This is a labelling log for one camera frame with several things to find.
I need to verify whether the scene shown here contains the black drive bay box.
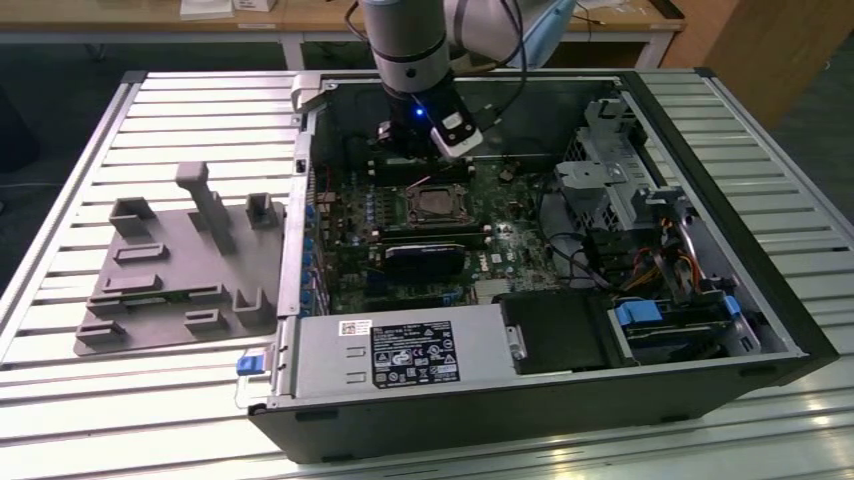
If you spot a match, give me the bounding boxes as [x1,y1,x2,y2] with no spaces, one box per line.
[499,292,623,376]

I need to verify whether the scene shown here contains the grey power supply unit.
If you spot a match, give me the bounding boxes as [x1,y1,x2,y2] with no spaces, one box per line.
[285,304,523,401]

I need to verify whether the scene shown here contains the black RAM slot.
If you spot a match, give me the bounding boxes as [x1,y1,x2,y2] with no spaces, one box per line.
[380,232,489,247]
[377,167,469,184]
[379,223,485,236]

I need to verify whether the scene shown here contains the black graphics card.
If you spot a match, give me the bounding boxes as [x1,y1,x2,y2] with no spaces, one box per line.
[380,242,468,277]

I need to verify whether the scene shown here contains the thin red wire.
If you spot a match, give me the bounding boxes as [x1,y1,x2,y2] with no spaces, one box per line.
[317,164,337,209]

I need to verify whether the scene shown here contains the blue case latch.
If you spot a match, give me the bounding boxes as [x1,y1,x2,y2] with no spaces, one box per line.
[234,351,266,377]

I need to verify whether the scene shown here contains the silver topped CPU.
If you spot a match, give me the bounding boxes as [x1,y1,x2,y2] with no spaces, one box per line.
[419,192,456,214]

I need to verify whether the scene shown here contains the orange yellow power wires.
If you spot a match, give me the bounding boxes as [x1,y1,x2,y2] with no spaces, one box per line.
[623,214,705,301]

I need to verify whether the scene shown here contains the metal socket cover frame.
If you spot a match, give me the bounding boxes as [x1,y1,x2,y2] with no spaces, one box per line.
[397,184,472,230]

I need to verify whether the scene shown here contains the black open PC case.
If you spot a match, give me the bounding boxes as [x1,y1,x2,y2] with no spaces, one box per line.
[245,68,840,464]

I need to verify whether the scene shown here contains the metal drive cage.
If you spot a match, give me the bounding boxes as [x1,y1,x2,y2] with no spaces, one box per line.
[552,99,675,232]

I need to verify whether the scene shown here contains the white box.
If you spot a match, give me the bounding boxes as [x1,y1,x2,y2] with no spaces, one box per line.
[177,0,236,21]

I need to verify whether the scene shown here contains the black hard disk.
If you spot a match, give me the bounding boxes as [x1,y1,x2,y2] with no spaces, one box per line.
[623,322,732,365]

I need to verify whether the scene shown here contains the wooden cabinet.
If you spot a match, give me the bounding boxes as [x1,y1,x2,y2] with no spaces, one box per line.
[699,0,854,131]

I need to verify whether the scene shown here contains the blue disk carrier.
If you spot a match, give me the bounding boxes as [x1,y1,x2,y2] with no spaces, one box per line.
[611,297,668,330]

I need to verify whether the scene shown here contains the CPU socket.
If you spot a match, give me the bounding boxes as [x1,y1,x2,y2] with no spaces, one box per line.
[396,183,473,231]

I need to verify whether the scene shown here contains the wooden desk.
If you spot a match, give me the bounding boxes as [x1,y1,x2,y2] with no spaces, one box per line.
[0,0,688,71]

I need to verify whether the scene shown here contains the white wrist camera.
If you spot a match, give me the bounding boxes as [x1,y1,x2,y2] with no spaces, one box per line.
[429,113,483,160]

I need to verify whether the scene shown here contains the grey parts rack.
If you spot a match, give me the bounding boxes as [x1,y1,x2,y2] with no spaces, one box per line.
[70,162,289,357]

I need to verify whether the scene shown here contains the black cable bundle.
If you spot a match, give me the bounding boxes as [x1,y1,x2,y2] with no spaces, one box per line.
[543,227,641,296]

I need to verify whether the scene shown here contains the silver chipset heatsink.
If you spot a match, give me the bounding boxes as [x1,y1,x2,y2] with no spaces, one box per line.
[473,279,512,304]

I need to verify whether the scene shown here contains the green motherboard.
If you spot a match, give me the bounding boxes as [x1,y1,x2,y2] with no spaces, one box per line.
[305,159,568,317]

